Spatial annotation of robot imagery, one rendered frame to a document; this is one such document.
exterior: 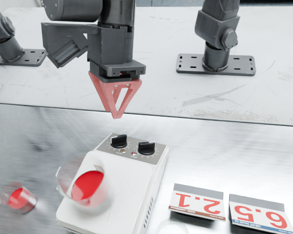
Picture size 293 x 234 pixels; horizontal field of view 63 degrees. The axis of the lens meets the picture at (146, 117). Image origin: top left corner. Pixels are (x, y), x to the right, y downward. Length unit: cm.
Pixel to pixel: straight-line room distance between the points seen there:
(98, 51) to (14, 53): 48
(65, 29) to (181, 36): 48
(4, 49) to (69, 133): 35
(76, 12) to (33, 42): 57
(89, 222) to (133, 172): 9
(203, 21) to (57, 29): 33
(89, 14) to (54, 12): 4
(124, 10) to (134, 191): 27
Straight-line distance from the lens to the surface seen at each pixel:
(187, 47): 73
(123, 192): 38
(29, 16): 106
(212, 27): 56
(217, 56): 62
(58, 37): 35
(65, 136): 58
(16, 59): 83
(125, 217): 37
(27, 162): 58
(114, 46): 37
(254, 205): 48
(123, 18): 37
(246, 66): 68
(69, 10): 34
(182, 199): 44
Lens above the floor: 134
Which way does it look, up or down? 52 degrees down
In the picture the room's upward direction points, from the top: 9 degrees counter-clockwise
